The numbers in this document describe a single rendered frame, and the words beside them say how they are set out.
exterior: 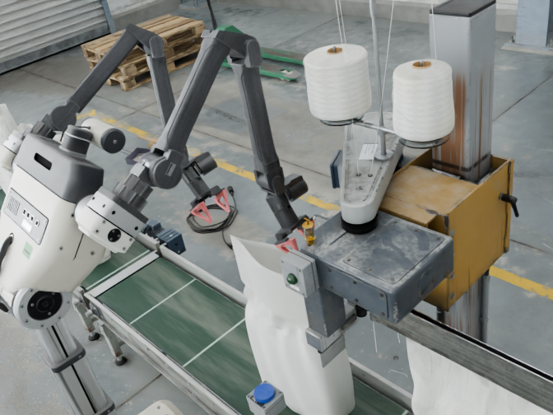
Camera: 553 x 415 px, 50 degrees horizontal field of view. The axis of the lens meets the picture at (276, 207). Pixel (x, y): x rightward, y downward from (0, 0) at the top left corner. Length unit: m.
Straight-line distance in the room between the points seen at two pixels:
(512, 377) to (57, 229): 1.15
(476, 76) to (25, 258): 1.25
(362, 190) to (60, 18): 7.98
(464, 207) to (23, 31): 7.92
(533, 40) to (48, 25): 6.18
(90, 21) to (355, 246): 8.22
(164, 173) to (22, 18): 7.59
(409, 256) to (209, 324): 1.52
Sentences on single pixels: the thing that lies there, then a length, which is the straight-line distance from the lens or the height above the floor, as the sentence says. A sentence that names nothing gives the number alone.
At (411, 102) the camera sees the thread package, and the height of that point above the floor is 1.63.
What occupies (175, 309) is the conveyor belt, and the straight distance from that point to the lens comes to 2.88.
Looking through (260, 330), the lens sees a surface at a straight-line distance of 2.10.
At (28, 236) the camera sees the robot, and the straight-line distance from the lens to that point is 1.72.
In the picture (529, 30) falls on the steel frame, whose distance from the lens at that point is 6.37.
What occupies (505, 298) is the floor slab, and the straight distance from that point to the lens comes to 3.29.
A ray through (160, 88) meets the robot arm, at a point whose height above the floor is 1.52.
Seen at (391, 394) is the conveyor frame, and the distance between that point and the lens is 2.34.
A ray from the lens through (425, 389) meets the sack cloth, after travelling 1.69.
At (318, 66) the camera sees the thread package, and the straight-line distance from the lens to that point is 1.51.
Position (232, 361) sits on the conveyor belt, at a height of 0.38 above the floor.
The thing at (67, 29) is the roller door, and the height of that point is 0.26.
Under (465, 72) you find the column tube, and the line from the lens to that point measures 1.55.
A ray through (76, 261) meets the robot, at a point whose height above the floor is 1.32.
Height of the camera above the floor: 2.19
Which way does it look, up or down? 32 degrees down
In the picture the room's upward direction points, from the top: 11 degrees counter-clockwise
